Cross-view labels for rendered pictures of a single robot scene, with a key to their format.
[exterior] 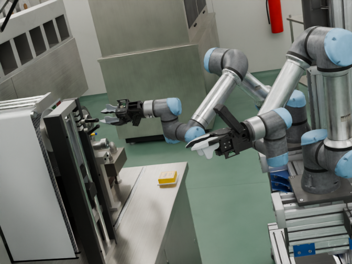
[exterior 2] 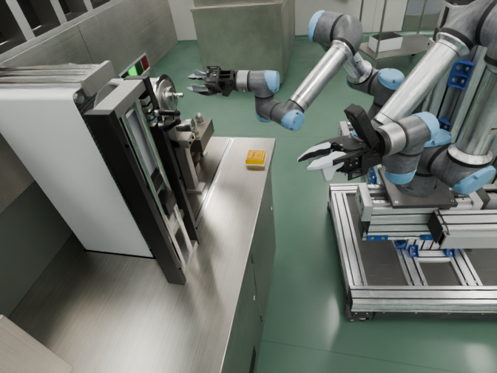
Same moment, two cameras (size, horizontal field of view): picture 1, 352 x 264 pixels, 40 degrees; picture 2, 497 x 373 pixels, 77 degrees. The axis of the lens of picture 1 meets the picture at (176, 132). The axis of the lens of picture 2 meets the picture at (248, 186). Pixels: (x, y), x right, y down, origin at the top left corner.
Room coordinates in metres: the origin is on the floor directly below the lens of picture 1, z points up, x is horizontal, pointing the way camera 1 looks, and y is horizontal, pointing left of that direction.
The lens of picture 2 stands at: (0.84, 0.08, 1.68)
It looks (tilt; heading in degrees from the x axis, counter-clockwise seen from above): 42 degrees down; 2
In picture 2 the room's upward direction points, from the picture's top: 8 degrees counter-clockwise
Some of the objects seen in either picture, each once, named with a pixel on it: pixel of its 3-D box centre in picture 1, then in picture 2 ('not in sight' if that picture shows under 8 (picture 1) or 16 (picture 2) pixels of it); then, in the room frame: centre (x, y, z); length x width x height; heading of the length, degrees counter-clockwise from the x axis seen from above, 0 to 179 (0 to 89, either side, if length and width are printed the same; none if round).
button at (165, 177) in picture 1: (167, 177); (255, 157); (1.87, 0.07, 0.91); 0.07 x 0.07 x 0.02; 76
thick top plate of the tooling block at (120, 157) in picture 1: (78, 165); (162, 133); (1.99, 0.45, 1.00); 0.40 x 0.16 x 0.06; 76
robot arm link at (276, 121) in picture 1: (273, 122); (411, 132); (1.50, -0.32, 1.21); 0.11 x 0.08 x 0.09; 109
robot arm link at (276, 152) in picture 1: (273, 147); (397, 159); (1.52, -0.31, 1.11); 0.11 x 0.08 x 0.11; 19
